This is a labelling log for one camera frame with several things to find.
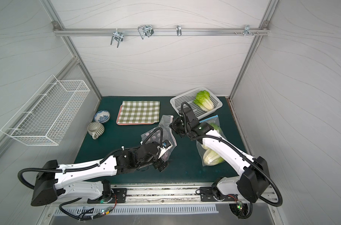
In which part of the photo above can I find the pink-dotted zipper bag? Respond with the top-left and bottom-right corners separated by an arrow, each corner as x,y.
141,115 -> 177,161

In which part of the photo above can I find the chinese cabbage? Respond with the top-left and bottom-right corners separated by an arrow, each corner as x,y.
202,149 -> 224,166
209,123 -> 223,134
193,90 -> 214,112

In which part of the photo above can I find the clear blue-zip zipper bag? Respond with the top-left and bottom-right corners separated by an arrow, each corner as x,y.
195,114 -> 227,167

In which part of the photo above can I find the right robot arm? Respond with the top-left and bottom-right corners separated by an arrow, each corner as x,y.
170,103 -> 269,203

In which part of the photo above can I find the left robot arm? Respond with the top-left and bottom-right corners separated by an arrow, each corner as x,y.
31,140 -> 173,206

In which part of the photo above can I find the white plastic basket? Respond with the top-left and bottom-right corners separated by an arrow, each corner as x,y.
170,87 -> 223,119

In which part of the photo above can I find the grey striped mug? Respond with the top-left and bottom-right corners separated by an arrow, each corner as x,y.
87,121 -> 105,140

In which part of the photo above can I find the green checkered cloth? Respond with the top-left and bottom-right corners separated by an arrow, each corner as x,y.
122,101 -> 160,123

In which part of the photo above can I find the blue floral bowl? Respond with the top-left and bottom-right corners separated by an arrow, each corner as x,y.
93,110 -> 110,123

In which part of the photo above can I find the white vented strip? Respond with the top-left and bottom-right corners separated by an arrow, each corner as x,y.
54,204 -> 219,216

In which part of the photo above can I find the metal hook small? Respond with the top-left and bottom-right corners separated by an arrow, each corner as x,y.
176,25 -> 182,37

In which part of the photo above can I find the metal hook clamp middle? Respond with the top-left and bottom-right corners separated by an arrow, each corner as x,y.
137,25 -> 154,39

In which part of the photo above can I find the metal hook clamp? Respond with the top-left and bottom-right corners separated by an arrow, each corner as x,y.
137,25 -> 154,39
110,29 -> 124,48

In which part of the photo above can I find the metal hook clamp left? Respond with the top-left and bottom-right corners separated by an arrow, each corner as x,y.
110,29 -> 124,48

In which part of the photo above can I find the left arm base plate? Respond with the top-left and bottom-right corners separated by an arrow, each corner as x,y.
87,188 -> 127,204

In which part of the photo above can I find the left black corrugated cable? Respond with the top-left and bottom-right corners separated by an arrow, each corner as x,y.
17,127 -> 164,191

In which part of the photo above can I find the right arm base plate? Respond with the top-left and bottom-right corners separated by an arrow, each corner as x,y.
195,187 -> 238,202

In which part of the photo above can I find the white wire wall basket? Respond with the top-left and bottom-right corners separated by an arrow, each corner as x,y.
1,75 -> 90,146

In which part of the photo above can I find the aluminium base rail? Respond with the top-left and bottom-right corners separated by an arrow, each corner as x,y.
46,182 -> 278,208

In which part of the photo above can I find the metal bracket right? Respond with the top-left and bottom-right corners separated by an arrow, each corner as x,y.
234,25 -> 258,37

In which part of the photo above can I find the right black cable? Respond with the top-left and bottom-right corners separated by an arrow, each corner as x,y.
180,102 -> 283,219

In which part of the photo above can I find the aluminium top rail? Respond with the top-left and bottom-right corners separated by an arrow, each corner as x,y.
53,27 -> 270,37

